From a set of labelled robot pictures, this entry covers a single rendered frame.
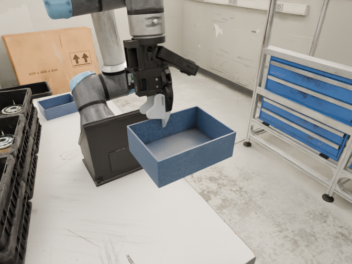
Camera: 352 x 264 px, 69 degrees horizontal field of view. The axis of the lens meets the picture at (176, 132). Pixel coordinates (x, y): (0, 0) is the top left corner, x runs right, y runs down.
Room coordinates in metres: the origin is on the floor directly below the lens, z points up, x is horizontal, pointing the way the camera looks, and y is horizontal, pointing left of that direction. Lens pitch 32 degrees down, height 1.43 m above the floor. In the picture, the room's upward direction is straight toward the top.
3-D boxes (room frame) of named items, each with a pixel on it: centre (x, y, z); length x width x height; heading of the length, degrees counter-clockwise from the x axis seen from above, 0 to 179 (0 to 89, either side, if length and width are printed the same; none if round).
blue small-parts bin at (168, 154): (0.49, -0.01, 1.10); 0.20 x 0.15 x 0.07; 122
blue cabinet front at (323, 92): (1.69, -0.92, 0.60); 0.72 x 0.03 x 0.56; 31
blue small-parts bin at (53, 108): (1.41, 0.72, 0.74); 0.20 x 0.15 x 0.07; 129
